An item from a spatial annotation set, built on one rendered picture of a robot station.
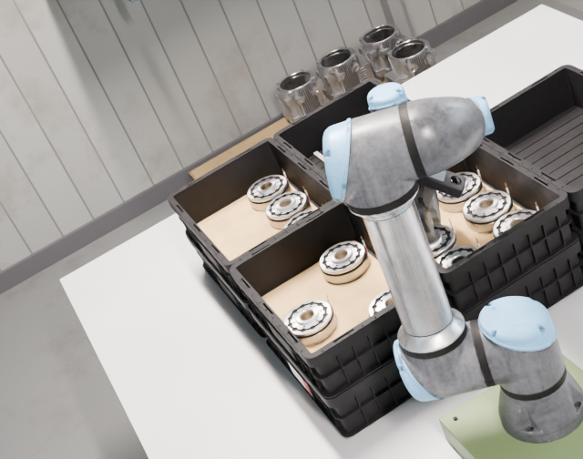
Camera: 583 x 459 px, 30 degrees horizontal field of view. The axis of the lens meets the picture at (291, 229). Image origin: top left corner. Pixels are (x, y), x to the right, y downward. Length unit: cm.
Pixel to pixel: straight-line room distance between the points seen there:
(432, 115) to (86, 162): 293
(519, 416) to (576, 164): 69
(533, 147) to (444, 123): 90
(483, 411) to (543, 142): 73
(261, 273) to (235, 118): 226
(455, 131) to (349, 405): 69
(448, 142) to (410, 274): 24
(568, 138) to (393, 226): 89
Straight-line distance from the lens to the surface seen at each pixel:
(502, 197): 233
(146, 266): 289
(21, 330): 429
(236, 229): 260
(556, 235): 220
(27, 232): 449
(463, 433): 201
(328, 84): 437
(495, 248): 210
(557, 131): 254
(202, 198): 268
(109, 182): 448
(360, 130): 163
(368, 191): 164
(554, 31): 321
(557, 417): 193
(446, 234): 228
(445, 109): 163
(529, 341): 182
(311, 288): 232
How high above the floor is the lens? 221
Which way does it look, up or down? 33 degrees down
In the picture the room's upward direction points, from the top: 24 degrees counter-clockwise
